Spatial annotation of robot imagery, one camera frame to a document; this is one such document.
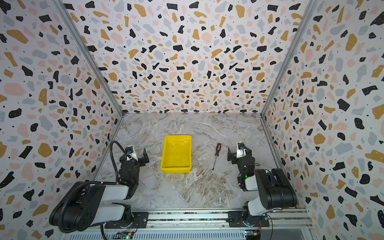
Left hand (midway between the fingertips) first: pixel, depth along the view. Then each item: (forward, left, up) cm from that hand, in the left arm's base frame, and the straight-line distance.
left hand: (135, 148), depth 86 cm
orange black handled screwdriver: (+7, -50, -11) cm, 51 cm away
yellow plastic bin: (+1, -22, -10) cm, 24 cm away
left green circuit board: (-39, -1, -13) cm, 42 cm away
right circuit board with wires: (-41, -62, -13) cm, 75 cm away
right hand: (+3, -59, -1) cm, 59 cm away
